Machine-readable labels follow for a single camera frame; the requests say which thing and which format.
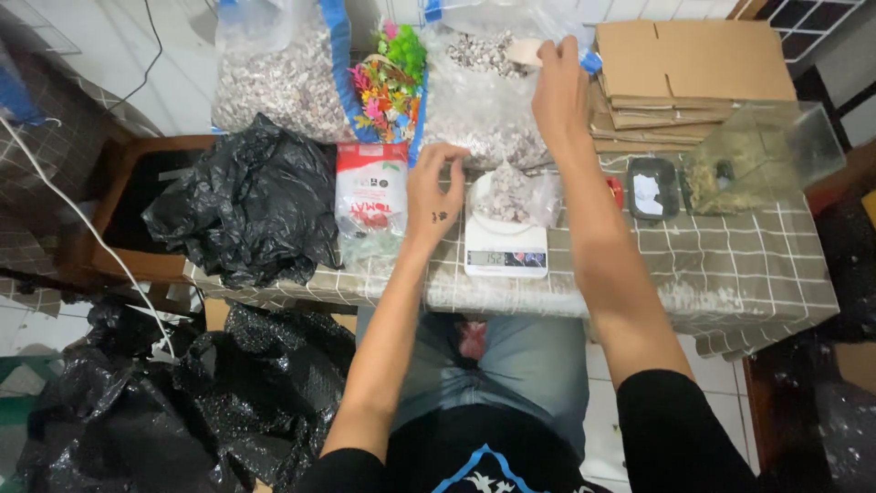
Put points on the person's left hand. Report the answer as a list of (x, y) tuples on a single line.
[(431, 198)]

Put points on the person's right hand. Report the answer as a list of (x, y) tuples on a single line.
[(561, 103)]

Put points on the person's left fingers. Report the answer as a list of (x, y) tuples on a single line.
[(441, 152)]

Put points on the person's right fingers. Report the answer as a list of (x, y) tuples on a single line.
[(564, 53)]

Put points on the beige plastic scoop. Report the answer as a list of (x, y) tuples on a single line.
[(524, 52)]

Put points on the small clear bag of gravel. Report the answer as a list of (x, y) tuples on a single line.
[(513, 195)]

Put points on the large clear open gravel bag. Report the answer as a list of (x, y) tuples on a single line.
[(479, 109)]

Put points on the red and white packet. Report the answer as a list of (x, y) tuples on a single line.
[(371, 198)]

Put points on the colourful plastic aquarium plants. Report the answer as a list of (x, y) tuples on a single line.
[(390, 82)]

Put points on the white digital kitchen scale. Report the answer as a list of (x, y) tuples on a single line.
[(506, 243)]

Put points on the stack of flattened cardboard boxes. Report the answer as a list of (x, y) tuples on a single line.
[(691, 61)]

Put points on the black plastic tray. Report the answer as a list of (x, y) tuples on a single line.
[(652, 168)]

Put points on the small red object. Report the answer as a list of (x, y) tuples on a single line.
[(615, 193)]

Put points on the white paper scrap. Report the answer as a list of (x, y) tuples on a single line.
[(647, 195)]

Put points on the large gravel bag, blue edge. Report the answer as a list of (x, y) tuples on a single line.
[(280, 75)]

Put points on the crumpled black plastic bag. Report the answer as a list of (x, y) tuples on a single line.
[(239, 198)]

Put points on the glass aquarium tank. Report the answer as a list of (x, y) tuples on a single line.
[(759, 157)]

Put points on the person's blue jeans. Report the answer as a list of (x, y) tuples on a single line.
[(534, 370)]

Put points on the grey checked tablecloth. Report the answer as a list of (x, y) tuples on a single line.
[(718, 274)]

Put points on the heap of black bubble wrap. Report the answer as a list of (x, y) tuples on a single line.
[(226, 404)]

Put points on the person's black shirt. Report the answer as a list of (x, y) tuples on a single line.
[(684, 438)]

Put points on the dark wooden stand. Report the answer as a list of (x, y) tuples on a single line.
[(766, 411)]

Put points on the blue plastic bag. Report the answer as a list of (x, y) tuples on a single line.
[(15, 96)]

